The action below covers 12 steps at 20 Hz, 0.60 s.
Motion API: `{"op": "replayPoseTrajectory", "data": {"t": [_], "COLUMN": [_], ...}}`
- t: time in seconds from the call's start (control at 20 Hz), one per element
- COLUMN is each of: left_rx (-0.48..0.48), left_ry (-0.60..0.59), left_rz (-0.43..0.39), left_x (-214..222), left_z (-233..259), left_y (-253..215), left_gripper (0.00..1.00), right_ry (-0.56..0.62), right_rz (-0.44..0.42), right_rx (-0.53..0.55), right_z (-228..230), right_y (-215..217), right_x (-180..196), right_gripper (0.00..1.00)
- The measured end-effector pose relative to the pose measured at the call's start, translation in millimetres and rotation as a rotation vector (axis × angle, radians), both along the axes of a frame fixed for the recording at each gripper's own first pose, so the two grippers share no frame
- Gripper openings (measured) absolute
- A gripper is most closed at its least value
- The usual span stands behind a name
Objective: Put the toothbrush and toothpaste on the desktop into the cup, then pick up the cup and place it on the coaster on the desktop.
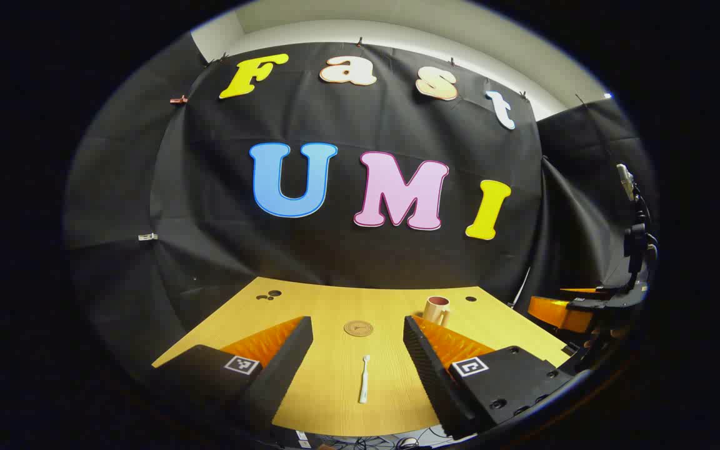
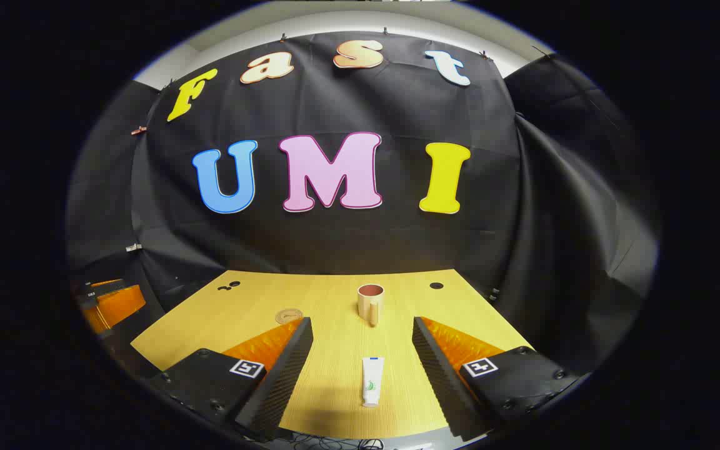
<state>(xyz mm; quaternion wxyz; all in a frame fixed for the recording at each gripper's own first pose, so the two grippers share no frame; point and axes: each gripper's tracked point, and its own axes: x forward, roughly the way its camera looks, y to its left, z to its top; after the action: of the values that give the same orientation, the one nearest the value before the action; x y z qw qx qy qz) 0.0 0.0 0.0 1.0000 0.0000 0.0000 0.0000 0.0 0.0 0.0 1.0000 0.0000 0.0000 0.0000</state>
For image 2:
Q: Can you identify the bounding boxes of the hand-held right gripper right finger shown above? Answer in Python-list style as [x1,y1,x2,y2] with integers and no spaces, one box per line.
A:
[411,316,579,441]

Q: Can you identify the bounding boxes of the tangled black cables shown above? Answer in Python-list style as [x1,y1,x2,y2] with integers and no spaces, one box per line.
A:
[291,434,398,450]

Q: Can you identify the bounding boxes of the wooden desktop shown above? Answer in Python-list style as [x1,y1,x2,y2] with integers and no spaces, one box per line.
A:
[130,270,536,441]

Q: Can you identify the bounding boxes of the beige cup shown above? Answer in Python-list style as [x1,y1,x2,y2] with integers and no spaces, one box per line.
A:
[357,284,386,328]

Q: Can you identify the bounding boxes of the black backdrop cloth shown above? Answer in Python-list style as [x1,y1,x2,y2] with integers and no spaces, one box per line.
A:
[66,31,659,376]

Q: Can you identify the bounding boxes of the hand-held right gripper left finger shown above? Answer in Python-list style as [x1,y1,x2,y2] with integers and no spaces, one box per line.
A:
[147,317,314,441]

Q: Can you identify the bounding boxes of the white toothpaste tube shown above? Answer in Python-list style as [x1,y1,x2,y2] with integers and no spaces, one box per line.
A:
[361,356,386,408]

